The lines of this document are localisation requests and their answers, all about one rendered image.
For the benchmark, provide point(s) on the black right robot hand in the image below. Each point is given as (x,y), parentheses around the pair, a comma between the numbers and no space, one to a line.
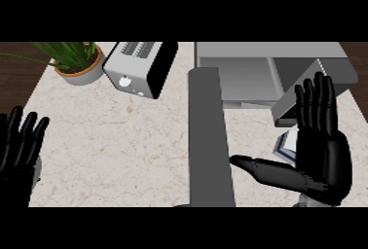
(323,162)

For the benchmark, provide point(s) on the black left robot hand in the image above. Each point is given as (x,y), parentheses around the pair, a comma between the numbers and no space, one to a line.
(20,155)

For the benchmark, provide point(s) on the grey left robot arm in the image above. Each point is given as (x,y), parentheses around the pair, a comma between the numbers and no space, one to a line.
(38,168)

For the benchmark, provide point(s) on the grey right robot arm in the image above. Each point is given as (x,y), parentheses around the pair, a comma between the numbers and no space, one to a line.
(306,202)

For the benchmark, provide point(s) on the white and blue milk carton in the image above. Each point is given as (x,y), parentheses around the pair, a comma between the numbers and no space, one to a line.
(286,146)

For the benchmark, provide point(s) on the green plant in white pot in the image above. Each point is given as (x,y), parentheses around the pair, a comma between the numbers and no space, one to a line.
(79,61)

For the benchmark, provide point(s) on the silver toaster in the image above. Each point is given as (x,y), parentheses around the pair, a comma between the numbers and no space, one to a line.
(137,69)

